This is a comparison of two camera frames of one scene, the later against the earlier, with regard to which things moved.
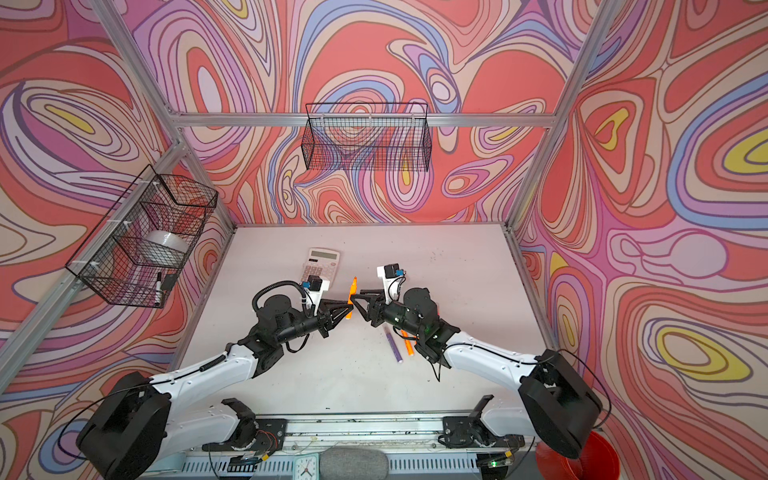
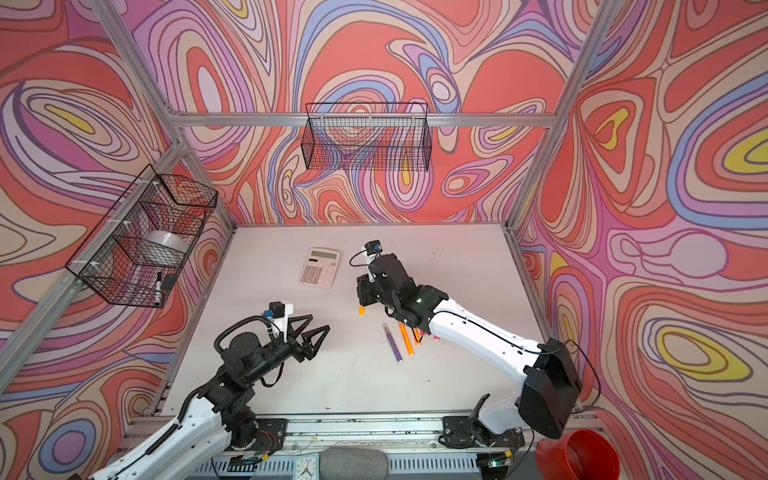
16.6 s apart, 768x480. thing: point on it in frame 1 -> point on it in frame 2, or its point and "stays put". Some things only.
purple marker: x=393 y=344 stays put
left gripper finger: x=335 y=307 -> x=293 y=334
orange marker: x=408 y=343 stays put
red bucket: x=598 y=460 stays put
